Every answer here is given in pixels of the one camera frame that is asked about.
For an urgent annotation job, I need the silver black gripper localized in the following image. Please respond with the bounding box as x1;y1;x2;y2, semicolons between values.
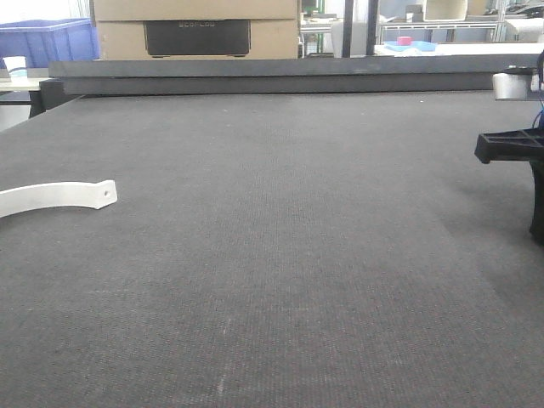
474;52;543;243

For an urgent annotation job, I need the blue plastic bin background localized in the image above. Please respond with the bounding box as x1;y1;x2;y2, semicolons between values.
1;18;99;68

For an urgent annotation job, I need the white curved pipe clamp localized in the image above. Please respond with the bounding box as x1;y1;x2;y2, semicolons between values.
1;180;118;218

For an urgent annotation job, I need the light blue tray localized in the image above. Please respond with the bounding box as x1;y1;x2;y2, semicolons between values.
383;40;438;52

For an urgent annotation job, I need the pink block on tray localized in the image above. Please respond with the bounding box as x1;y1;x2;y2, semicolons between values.
396;36;412;47

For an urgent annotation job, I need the large cardboard box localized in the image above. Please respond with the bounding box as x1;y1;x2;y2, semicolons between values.
93;0;301;60

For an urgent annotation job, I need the white paper cup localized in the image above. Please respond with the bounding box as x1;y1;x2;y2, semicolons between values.
3;56;28;83

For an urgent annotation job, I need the dark grey table back rail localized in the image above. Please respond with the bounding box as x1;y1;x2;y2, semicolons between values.
48;54;537;96

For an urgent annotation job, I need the black vertical post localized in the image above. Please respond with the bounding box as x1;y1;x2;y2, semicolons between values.
342;0;354;58

